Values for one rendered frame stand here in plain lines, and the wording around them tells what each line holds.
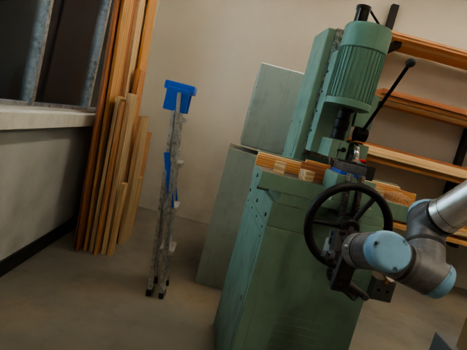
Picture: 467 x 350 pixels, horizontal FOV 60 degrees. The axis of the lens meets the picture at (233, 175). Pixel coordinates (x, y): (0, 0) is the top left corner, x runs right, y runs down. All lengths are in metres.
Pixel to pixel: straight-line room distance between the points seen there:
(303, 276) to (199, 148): 2.56
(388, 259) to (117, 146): 2.01
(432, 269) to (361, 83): 0.80
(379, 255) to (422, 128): 3.38
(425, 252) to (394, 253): 0.10
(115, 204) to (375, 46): 1.85
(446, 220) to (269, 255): 0.68
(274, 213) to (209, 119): 2.53
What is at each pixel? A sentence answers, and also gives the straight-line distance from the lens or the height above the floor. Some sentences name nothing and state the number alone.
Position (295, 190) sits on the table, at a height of 0.86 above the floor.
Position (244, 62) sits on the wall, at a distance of 3.94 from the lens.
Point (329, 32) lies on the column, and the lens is 1.86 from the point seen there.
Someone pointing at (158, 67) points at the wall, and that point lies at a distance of 4.00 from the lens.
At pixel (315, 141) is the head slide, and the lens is 1.72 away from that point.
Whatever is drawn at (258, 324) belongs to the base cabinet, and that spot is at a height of 0.34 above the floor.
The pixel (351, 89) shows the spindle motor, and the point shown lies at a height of 1.26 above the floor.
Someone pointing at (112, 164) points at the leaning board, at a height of 0.59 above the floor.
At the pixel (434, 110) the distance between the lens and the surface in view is 3.79.
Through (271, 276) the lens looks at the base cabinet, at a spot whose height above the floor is 0.53.
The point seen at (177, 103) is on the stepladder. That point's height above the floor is 1.05.
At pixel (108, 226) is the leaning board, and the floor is 0.19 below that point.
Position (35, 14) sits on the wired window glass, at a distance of 2.23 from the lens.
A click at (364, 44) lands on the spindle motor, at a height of 1.42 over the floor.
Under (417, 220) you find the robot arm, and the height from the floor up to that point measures 0.92.
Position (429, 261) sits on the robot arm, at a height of 0.85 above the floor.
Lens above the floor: 1.05
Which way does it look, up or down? 8 degrees down
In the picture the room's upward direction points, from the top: 15 degrees clockwise
